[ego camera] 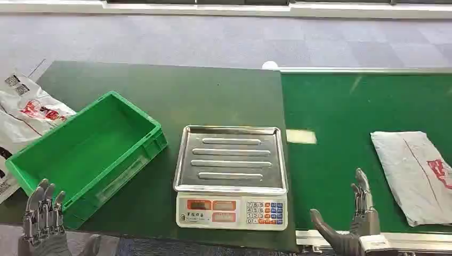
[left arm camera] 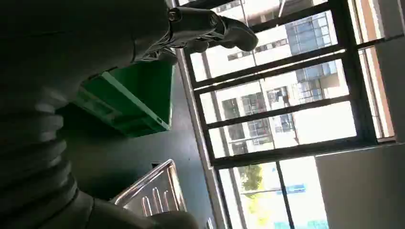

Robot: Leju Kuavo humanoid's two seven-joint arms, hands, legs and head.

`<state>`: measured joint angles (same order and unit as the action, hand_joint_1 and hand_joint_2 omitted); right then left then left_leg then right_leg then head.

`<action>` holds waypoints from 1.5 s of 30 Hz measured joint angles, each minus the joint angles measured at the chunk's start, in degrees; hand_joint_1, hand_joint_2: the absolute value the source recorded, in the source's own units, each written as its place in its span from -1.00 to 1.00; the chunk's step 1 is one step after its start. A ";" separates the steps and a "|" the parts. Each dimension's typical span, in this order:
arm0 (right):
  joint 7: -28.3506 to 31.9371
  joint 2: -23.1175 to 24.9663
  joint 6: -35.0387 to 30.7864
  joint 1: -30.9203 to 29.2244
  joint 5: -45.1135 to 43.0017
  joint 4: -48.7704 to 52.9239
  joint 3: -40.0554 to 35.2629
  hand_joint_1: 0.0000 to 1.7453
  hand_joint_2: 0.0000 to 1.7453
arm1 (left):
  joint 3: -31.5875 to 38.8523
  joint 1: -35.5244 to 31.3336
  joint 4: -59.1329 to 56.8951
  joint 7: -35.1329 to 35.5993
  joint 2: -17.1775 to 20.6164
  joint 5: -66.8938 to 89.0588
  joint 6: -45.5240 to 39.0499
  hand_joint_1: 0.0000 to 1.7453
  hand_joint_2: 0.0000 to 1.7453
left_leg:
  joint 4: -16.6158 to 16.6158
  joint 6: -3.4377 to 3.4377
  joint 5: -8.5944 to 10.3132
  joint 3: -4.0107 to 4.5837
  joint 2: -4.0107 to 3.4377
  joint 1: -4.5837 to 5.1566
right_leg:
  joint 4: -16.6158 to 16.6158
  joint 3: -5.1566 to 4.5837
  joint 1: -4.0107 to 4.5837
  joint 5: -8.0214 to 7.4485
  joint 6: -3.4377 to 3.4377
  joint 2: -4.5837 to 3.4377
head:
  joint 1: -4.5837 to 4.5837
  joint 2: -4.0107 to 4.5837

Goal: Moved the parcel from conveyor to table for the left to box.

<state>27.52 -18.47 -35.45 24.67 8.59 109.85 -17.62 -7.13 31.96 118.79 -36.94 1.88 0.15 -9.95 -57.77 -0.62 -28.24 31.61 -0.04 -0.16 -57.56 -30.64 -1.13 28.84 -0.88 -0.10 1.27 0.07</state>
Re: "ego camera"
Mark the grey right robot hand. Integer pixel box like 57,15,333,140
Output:
310,167,381,256

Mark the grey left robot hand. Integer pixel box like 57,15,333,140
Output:
18,178,103,256

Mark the green plastic crate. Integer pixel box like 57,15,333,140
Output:
5,91,168,230

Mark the grey parcel bag red print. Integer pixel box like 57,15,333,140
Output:
370,131,452,228

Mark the green conveyor belt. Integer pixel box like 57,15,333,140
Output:
280,72,452,234

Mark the white parcel bag red print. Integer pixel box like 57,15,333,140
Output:
0,72,77,205

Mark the white digital weighing scale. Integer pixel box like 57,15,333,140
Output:
172,125,289,231

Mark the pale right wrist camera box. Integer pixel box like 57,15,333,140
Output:
358,234,393,256

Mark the aluminium conveyor frame rail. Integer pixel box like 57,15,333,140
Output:
296,229,452,255

